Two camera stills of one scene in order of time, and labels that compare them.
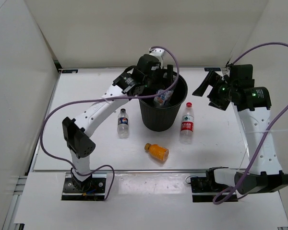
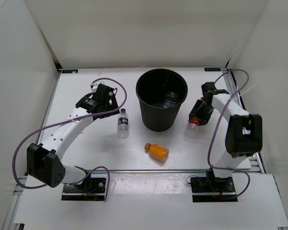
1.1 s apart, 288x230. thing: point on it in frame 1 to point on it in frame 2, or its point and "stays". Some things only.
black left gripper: (162, 82) to (114, 105)
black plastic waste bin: (165, 118) stays
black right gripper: (210, 79) to (195, 108)
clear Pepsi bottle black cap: (123, 127) stays
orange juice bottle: (157, 151) stays
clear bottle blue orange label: (162, 98) to (158, 105)
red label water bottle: (187, 126) to (192, 127)
